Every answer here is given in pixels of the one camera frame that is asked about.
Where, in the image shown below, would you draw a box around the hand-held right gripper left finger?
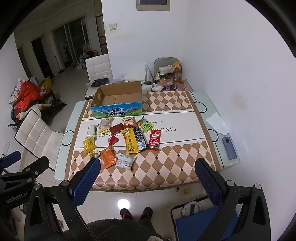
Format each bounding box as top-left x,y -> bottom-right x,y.
24,158 -> 101,241

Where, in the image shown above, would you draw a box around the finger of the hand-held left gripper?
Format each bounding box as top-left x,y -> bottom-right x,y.
0,151 -> 22,173
0,156 -> 50,183

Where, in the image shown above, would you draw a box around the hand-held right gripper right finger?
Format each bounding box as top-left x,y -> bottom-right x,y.
195,158 -> 271,241

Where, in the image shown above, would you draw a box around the orange snack packet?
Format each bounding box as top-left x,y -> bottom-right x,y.
100,146 -> 119,169

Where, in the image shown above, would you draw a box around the yellow chip packet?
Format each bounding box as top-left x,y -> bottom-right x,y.
83,136 -> 97,154

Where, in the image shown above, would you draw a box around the silver white snack packet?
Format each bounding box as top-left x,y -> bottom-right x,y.
115,153 -> 137,171

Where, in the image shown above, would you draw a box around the clear yellow-edged snack packet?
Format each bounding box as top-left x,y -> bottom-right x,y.
98,118 -> 115,135

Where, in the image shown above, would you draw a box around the yellow black snack packet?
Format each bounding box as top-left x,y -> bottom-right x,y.
121,127 -> 148,155

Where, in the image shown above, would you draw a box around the cardboard box with blue print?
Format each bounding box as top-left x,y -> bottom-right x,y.
90,81 -> 142,119

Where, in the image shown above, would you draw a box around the white round device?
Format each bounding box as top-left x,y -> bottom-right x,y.
181,201 -> 203,217

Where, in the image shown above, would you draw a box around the white quilted chair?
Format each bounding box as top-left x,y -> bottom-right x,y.
85,54 -> 114,100
14,108 -> 67,172

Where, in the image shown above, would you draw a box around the grey-blue smartphone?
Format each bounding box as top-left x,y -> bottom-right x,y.
221,137 -> 238,160

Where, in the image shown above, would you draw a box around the blue seat stool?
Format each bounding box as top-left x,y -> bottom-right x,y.
171,197 -> 238,241

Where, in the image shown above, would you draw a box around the black red slipper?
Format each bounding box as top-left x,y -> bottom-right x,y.
120,208 -> 134,220
140,207 -> 153,220

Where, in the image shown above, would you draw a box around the dark red snack packet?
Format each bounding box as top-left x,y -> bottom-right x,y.
110,123 -> 125,133

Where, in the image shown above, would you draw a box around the white paper tissue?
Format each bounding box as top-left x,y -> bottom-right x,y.
205,113 -> 230,135

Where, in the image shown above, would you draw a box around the person's grey fleece trousers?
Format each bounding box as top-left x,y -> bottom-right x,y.
85,218 -> 164,241

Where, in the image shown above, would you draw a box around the red plastic bag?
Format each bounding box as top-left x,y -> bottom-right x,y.
13,81 -> 45,112

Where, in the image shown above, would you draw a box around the long red sachet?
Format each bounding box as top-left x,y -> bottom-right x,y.
147,129 -> 162,151

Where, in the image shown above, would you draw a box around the red white cartoon snack packet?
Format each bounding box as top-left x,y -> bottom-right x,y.
122,117 -> 137,127

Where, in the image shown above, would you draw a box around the green candy packet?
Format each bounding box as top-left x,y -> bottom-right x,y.
136,116 -> 154,133

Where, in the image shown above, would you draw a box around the yellow bag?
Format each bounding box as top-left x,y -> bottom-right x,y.
40,77 -> 52,90

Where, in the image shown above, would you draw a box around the black bag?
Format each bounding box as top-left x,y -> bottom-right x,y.
91,78 -> 110,88

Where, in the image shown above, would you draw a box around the pile of snack packets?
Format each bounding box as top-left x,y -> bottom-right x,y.
154,61 -> 193,92

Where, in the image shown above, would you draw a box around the grey chair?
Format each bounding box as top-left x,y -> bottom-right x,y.
154,57 -> 183,81

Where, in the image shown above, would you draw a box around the sliding glass door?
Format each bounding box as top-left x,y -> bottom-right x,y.
51,17 -> 89,70

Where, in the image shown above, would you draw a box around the wall panel box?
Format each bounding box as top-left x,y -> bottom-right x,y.
136,0 -> 171,11

